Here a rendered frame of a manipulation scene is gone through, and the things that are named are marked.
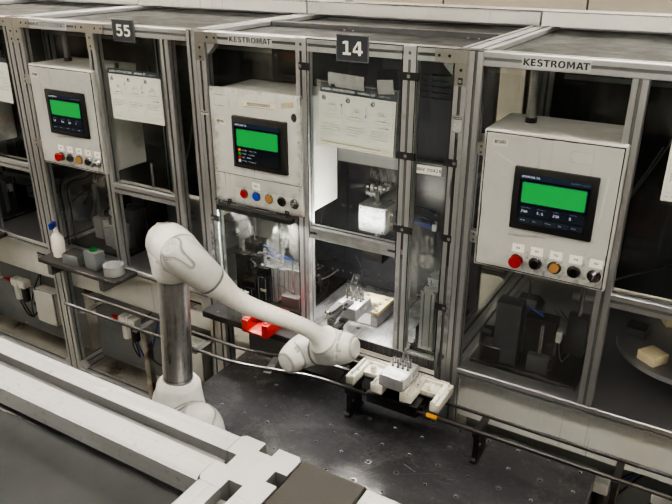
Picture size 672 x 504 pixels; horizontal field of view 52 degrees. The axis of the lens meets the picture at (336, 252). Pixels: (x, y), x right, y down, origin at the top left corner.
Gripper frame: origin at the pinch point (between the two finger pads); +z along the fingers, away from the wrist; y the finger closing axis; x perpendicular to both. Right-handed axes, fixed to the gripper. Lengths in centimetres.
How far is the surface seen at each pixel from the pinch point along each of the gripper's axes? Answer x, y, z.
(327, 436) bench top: -9.5, -34.8, -30.5
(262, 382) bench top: 31.2, -35.2, -15.1
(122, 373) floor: 169, -105, 27
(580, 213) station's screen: -80, 56, 1
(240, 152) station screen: 47, 56, 1
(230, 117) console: 53, 68, 3
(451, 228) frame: -39, 41, 4
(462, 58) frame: -38, 97, 5
